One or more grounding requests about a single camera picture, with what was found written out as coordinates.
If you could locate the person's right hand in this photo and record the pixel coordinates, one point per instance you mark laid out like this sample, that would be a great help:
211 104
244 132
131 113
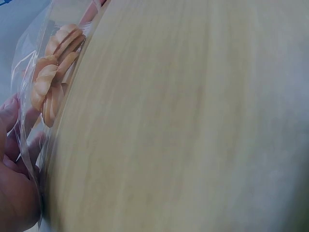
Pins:
90 13

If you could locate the person's left hand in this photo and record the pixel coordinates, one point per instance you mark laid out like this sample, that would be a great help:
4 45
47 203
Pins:
17 195

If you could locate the person's left fingers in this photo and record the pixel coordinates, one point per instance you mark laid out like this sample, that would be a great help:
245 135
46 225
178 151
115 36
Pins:
12 147

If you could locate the pile of tan ridged pieces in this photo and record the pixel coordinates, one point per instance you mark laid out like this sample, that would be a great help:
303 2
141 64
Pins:
44 82

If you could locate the person's left thumb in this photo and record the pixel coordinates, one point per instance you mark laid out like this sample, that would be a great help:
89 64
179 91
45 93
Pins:
9 116

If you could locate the clear plastic bag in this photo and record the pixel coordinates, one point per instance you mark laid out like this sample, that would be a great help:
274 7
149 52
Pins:
23 120

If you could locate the person's right fingers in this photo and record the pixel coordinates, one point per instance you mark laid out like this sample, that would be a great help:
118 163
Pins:
90 13

